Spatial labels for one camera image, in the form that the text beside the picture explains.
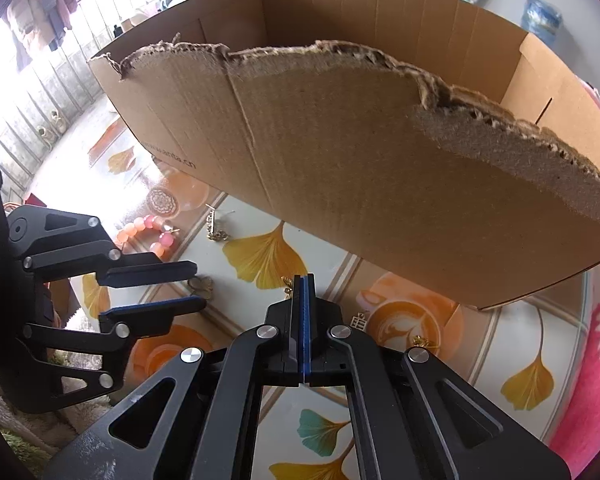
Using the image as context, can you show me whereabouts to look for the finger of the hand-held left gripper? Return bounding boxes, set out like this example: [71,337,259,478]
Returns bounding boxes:
[7,205,198,288]
[22,296,208,413]

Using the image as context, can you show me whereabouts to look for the brown cardboard box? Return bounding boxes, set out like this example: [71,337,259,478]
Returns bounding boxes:
[87,0,600,311]

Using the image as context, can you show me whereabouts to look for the leaf patterned tablecloth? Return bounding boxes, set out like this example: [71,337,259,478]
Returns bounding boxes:
[24,105,593,480]

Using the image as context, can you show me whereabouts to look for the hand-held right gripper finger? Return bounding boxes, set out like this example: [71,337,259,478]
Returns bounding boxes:
[302,274,573,480]
[40,274,303,480]

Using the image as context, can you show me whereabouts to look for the hanging clothes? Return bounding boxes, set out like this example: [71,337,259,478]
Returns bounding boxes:
[4,0,80,68]

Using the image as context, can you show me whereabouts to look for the pink bead bracelet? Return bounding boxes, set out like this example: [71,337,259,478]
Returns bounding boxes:
[112,214,181,261]

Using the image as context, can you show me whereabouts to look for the metal window railing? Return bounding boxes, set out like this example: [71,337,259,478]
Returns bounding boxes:
[0,5,125,201]

